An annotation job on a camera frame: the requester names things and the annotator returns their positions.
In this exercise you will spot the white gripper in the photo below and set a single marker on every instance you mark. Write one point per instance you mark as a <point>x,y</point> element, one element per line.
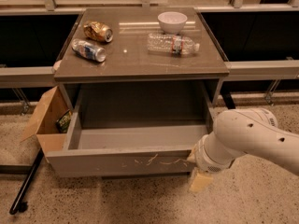
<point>204,159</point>

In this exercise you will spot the white bowl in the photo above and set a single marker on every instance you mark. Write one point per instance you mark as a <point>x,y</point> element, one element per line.
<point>172,22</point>

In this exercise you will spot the grey top drawer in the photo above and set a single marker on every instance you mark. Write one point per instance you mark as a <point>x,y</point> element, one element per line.
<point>119,130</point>

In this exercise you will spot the grey drawer cabinet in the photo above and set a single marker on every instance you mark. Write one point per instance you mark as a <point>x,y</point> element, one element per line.
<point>128,58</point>

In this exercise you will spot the black metal floor bar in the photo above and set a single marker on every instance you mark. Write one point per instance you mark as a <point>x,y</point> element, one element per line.
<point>19,205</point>

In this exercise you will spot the blue silver can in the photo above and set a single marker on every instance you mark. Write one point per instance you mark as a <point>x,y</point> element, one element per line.
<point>88,50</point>

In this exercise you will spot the green snack packet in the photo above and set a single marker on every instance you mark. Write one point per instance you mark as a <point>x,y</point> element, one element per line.
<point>63,122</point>

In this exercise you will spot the crushed gold can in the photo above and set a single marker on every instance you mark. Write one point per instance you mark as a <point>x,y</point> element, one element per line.
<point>98,31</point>

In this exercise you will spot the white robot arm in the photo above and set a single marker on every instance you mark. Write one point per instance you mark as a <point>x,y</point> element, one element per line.
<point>238,132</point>

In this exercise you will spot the clear plastic water bottle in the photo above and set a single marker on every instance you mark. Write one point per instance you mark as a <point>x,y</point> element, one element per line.
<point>174,44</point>

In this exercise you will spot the open cardboard box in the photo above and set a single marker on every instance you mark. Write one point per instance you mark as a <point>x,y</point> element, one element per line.
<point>42,124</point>

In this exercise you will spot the metal window railing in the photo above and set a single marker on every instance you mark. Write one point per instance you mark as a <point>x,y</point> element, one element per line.
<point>140,3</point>

